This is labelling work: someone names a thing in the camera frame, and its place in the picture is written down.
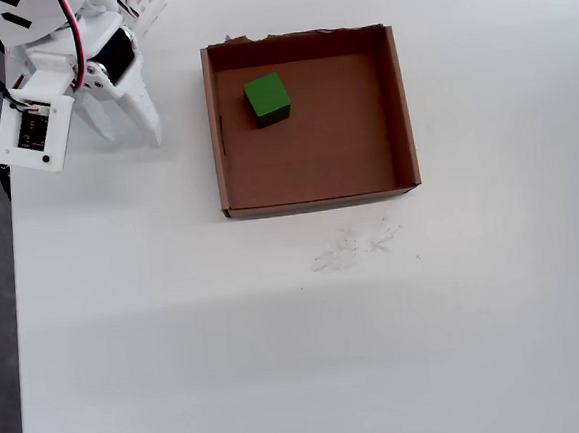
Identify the brown cardboard box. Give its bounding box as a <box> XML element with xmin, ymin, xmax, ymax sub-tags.
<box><xmin>198</xmin><ymin>19</ymin><xmax>425</xmax><ymax>222</ymax></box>

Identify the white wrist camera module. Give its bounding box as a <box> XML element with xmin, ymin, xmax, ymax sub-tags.
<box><xmin>0</xmin><ymin>50</ymin><xmax>84</xmax><ymax>178</ymax></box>

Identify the red white cable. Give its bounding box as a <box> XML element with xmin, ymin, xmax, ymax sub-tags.
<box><xmin>114</xmin><ymin>0</ymin><xmax>148</xmax><ymax>23</ymax></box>

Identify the red black servo cable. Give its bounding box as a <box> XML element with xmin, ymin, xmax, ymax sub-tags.
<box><xmin>54</xmin><ymin>0</ymin><xmax>91</xmax><ymax>93</ymax></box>

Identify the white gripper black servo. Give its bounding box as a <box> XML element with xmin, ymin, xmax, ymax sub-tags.
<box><xmin>2</xmin><ymin>9</ymin><xmax>166</xmax><ymax>160</ymax></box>

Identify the green cube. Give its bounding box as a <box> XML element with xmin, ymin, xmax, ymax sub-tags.
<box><xmin>241</xmin><ymin>70</ymin><xmax>294</xmax><ymax>131</ymax></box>

